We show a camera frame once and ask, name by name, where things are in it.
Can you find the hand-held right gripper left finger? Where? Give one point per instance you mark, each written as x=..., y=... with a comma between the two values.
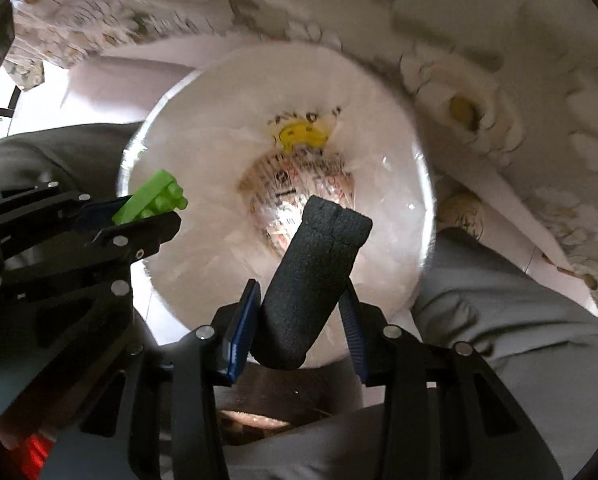
x=240, y=332

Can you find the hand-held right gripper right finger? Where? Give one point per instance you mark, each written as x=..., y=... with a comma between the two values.
x=355, y=342

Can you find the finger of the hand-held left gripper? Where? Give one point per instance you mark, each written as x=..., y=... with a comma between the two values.
x=139, y=235
x=99, y=210

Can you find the green toy block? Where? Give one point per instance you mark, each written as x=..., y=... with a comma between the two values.
x=149, y=197

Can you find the black foam piece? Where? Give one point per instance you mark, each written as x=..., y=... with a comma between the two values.
x=304, y=285

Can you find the white lined waste bin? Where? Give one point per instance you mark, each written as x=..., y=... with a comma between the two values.
x=379, y=185

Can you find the red plastic bag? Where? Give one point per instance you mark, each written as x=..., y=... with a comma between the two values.
x=35, y=455

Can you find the printed plastic wrapper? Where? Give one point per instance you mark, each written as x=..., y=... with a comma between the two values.
x=299, y=185

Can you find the floral bedsheet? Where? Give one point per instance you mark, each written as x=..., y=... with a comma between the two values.
x=479, y=10

